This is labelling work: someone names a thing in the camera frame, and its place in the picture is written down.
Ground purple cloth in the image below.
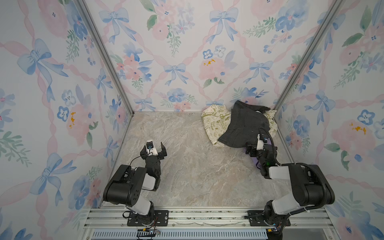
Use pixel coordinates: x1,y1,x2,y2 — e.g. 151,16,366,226
253,144,278,169

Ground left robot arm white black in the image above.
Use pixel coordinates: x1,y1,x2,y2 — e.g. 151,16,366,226
103,141,167,226

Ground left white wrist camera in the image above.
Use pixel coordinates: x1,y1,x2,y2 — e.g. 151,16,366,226
146,140,158,156

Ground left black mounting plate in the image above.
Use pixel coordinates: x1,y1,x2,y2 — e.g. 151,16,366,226
127,210,169,227

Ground dark grey cloth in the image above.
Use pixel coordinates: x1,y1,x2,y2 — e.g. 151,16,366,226
218,101,270,148

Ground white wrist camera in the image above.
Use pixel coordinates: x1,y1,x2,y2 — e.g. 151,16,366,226
257,134,268,151
146,140,158,156

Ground right aluminium corner post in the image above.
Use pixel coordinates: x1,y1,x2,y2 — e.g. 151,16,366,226
274,0,345,110

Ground black mounting plate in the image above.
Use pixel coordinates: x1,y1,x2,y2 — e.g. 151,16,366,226
244,210,285,228
127,210,169,227

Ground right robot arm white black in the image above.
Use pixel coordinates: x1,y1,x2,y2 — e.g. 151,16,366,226
244,144,336,232

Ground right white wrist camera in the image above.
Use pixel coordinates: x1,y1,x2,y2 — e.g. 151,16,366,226
257,134,268,151

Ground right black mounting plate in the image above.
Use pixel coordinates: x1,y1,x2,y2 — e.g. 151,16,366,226
244,210,285,228

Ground left aluminium corner post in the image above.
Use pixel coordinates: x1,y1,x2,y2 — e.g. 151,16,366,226
74,0,134,118

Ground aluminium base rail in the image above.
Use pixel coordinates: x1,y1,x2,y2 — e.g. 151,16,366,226
78,206,340,240

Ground cream floral cloth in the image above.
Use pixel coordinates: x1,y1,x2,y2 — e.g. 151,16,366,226
202,105,278,147

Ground aluminium corner post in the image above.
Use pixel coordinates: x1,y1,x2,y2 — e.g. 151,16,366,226
274,0,345,110
74,0,134,118

